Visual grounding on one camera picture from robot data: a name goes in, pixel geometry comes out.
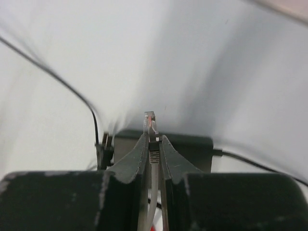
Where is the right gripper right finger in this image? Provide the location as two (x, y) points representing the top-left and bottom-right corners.
(160, 135), (201, 231)

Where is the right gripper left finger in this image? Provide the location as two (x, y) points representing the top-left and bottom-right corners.
(105, 135), (148, 231)

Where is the thin black power cable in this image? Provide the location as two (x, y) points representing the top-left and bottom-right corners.
(0, 35), (308, 186)

